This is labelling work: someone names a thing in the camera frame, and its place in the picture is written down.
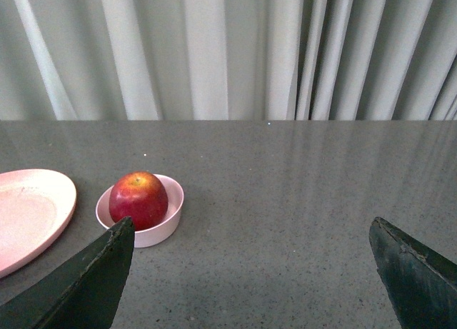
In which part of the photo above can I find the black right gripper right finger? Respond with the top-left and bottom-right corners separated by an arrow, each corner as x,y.
369,217 -> 456,328

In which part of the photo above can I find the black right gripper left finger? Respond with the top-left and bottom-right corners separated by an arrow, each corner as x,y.
1,218 -> 135,328

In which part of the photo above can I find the red apple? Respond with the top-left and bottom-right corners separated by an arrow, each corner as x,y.
109,171 -> 169,231

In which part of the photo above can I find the light pink bowl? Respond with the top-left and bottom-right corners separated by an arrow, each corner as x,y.
95,174 -> 184,248

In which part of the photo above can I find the pink plate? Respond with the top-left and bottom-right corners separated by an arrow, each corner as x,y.
1,168 -> 76,278

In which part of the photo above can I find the white curtain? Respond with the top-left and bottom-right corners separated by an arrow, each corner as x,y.
1,0 -> 456,121

